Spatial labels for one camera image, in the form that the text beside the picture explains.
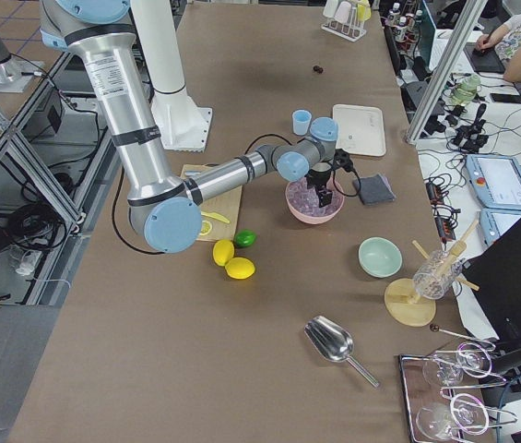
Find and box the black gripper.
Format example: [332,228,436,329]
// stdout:
[306,163,333,208]

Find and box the light blue plastic cup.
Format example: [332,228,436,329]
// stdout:
[291,109,312,136]

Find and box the pink bowl of ice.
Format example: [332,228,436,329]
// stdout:
[285,177,345,224]

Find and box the wooden cup tree stand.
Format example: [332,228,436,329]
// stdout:
[385,220,480,327]

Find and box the metal ice scoop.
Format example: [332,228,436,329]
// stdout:
[304,316,381,388]

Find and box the white cup rack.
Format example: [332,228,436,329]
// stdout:
[321,0,372,42]

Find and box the grey folded cloth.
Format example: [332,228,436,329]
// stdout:
[352,174,396,206]

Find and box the cream rabbit tray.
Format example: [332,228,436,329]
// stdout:
[332,104,386,157]

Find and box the mint green bowl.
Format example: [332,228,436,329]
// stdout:
[358,237,403,278]

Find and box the green lime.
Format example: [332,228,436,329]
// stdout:
[233,230,257,248]

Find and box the wooden cutting board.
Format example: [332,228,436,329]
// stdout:
[197,186,243,242]

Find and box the yellow lemon front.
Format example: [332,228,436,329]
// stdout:
[225,257,255,280]

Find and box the yellow plastic knife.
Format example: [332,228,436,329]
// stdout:
[201,211,231,224]

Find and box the yellow lemon near lime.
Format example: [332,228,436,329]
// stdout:
[212,239,235,267]

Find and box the lemon half slice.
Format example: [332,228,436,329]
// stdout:
[198,220,213,237]

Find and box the clear glass on stand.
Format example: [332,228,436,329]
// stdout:
[413,250,464,300]

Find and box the blue teach pendant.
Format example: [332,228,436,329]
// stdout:
[465,154,521,211]
[479,208,521,247]

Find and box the wine glass rack tray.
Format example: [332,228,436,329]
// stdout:
[397,340,518,442]

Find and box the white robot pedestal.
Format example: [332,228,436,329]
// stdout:
[131,0,213,152]

